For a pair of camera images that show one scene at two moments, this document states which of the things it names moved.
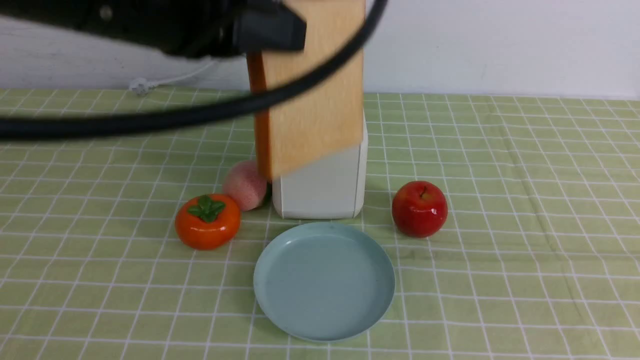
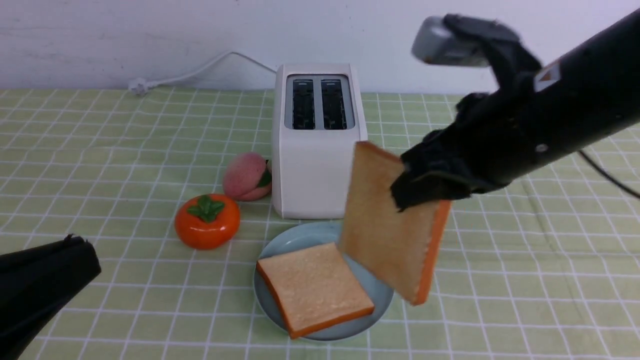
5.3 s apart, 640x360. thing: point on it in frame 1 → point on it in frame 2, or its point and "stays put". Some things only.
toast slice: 322,115 → 314,288
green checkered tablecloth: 538,258 stays put
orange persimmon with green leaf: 207,221 stays put
